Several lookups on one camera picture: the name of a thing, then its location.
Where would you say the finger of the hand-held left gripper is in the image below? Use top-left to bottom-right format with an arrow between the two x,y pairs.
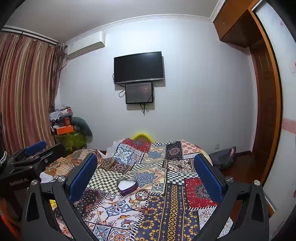
10,140 -> 48,163
14,144 -> 66,168

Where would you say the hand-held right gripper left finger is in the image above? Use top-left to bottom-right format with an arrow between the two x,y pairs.
21,153 -> 99,241

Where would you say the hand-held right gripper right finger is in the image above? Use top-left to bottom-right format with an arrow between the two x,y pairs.
194,153 -> 271,241

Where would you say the purple heart-shaped tin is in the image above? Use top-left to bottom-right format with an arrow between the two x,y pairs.
116,177 -> 139,196

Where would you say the cluster of small metal jewelry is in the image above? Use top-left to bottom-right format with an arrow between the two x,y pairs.
131,200 -> 148,212

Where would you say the brown orange striped blanket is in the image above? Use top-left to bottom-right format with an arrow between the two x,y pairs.
44,149 -> 107,178

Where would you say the orange box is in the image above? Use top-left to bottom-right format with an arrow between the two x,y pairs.
56,125 -> 75,135

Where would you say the dark bag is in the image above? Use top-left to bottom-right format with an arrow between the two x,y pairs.
209,146 -> 237,171

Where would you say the pile of household clutter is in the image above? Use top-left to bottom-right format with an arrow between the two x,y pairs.
49,105 -> 75,130

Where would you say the colourful patchwork blanket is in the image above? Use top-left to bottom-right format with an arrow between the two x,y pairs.
54,138 -> 234,241

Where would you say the striped red brown curtain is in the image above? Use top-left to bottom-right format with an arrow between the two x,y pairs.
0,31 -> 65,156

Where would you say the wooden door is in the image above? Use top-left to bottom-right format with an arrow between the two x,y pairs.
249,45 -> 279,182

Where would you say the small black monitor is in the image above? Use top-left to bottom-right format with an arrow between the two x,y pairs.
125,82 -> 154,104

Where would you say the white air conditioner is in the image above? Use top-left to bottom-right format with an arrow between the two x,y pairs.
66,31 -> 106,56

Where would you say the white sliding wardrobe door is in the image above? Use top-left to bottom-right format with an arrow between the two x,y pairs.
252,0 -> 296,234

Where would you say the wooden overhead cabinet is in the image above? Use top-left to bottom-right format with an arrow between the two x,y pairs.
213,0 -> 263,48

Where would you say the yellow ring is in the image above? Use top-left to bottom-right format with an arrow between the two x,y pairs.
132,132 -> 153,141

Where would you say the white curtain rail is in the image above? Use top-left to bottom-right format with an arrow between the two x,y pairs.
2,25 -> 60,45

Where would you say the black wall television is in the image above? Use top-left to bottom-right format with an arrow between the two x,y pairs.
113,51 -> 165,85

